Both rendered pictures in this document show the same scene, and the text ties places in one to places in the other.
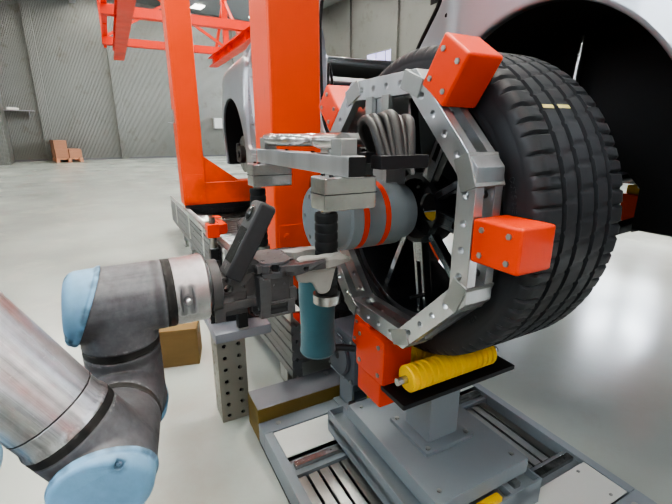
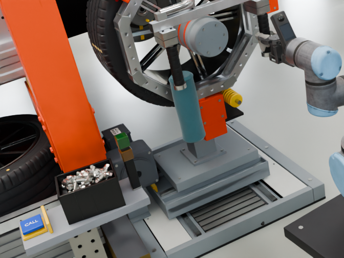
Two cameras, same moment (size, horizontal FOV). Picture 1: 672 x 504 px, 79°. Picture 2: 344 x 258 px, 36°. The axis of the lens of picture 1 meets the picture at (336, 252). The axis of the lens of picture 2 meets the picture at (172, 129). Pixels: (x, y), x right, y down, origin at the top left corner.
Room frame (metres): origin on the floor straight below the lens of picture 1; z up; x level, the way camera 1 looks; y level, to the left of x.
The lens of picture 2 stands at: (0.64, 1.75, 1.44)
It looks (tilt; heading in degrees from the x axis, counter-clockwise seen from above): 27 degrees down; 282
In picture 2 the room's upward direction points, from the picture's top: 14 degrees counter-clockwise
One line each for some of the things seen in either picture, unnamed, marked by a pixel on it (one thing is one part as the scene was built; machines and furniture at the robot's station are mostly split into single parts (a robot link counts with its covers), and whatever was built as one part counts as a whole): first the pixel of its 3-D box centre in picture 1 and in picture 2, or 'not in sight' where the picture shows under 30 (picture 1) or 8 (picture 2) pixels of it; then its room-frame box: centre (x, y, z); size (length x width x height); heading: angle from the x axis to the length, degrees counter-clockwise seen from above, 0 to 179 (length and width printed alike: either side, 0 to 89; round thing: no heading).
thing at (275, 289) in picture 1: (251, 283); (285, 48); (0.56, 0.12, 0.80); 0.12 x 0.08 x 0.09; 118
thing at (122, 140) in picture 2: not in sight; (122, 141); (1.13, 0.28, 0.64); 0.04 x 0.04 x 0.04; 28
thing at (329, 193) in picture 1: (343, 190); (256, 3); (0.63, -0.01, 0.93); 0.09 x 0.05 x 0.05; 118
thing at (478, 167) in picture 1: (387, 211); (191, 28); (0.88, -0.11, 0.85); 0.54 x 0.07 x 0.54; 28
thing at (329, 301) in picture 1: (326, 255); (264, 33); (0.61, 0.02, 0.83); 0.04 x 0.04 x 0.16
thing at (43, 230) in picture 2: not in sight; (33, 228); (1.45, 0.46, 0.46); 0.08 x 0.08 x 0.01; 28
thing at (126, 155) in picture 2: not in sight; (126, 153); (1.13, 0.28, 0.59); 0.04 x 0.04 x 0.04; 28
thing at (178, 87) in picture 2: (259, 218); (175, 66); (0.91, 0.18, 0.83); 0.04 x 0.04 x 0.16
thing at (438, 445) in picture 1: (432, 398); (198, 134); (0.96, -0.26, 0.32); 0.40 x 0.30 x 0.28; 28
